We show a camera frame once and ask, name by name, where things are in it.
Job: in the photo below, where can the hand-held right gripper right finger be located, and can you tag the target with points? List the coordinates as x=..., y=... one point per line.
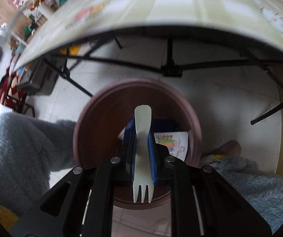
x=151, y=158

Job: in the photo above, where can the person's right leg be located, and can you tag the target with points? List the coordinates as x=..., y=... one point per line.
x=259, y=190

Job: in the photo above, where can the pink plastic bin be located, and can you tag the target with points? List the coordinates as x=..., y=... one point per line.
x=102, y=118

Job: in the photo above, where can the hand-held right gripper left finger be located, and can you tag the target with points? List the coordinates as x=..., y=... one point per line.
x=132, y=158

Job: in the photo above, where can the black folding table frame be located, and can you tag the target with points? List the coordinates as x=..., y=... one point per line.
x=171, y=66

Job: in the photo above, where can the person's left leg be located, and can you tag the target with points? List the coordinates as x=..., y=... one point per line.
x=25, y=153

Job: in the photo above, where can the folding table with checked cloth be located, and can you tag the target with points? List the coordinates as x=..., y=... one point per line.
x=180, y=5

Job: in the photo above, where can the black case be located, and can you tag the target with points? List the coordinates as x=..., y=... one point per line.
x=37, y=79

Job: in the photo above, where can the white plastic fork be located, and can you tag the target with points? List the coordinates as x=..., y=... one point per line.
x=142, y=133

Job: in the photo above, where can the colourful printed paper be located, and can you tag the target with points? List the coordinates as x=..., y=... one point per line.
x=178, y=144

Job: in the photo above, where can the person's right foot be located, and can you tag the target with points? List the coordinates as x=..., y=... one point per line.
x=229, y=148

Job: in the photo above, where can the person's leg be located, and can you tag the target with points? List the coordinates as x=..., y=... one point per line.
x=25, y=153
x=259, y=190

